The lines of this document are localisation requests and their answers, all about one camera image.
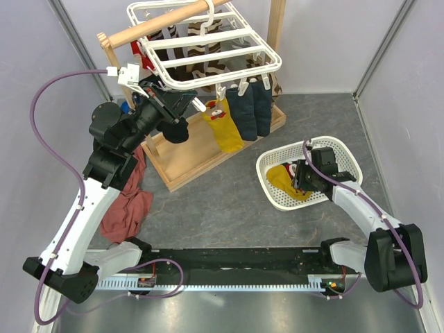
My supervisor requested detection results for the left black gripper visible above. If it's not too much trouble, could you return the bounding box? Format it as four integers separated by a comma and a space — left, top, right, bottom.
121, 81, 198, 153

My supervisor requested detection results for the yellow sock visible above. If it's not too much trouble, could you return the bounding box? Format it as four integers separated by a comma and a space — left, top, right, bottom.
266, 164, 313, 201
203, 98, 244, 153

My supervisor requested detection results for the white plastic laundry basket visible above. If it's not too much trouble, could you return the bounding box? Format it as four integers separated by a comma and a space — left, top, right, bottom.
256, 136, 363, 212

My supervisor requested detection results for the navy patterned sock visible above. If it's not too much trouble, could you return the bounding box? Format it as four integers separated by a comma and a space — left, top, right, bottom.
225, 85, 257, 142

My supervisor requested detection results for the white plastic clip hanger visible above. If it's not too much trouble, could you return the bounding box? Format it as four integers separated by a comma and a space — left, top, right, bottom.
130, 1, 282, 99

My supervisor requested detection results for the beige brown argyle sock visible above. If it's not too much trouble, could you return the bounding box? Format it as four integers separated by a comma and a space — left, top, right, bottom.
246, 55, 282, 103

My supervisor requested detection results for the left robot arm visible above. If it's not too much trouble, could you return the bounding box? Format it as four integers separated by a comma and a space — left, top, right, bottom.
23, 83, 198, 304

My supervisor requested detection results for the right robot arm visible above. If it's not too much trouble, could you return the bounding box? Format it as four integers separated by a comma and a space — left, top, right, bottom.
293, 144, 428, 292

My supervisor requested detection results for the navy santa sock pair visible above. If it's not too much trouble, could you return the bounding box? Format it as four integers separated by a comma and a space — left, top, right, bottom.
282, 161, 298, 180

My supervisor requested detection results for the black hanging sock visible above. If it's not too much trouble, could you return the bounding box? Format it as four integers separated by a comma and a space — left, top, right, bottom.
157, 118, 189, 144

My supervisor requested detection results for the blue cloth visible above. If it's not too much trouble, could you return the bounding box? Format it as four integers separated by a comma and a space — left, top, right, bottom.
120, 100, 141, 114

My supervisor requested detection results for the red white hanging sock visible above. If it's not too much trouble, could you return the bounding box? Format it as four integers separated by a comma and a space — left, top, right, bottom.
130, 40, 155, 70

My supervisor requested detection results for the brown striped hanging sock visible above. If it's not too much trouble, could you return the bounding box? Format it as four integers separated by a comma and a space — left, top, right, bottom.
148, 19, 234, 92

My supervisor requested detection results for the grey striped hanging sock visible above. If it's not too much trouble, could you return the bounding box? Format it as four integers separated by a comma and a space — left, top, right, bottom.
230, 37, 251, 49

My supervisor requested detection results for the red-brown cloth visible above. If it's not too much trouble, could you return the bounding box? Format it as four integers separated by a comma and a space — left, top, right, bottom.
99, 146, 153, 243

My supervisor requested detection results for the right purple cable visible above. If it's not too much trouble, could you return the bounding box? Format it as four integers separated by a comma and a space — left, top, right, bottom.
301, 138, 424, 309

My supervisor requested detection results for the purple cable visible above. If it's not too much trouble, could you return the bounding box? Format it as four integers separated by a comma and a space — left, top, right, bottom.
301, 138, 424, 309
30, 69, 108, 326

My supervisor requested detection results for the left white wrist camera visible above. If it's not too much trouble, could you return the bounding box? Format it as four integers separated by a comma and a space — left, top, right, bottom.
106, 63, 148, 98

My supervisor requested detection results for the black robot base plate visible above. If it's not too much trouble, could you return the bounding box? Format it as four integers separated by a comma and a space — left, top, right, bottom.
125, 247, 356, 287

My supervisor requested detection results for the grey slotted cable duct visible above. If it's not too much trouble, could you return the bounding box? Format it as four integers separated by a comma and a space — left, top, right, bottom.
96, 275, 325, 292

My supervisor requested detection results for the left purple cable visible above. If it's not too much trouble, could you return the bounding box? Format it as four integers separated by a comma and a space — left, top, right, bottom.
30, 69, 108, 326

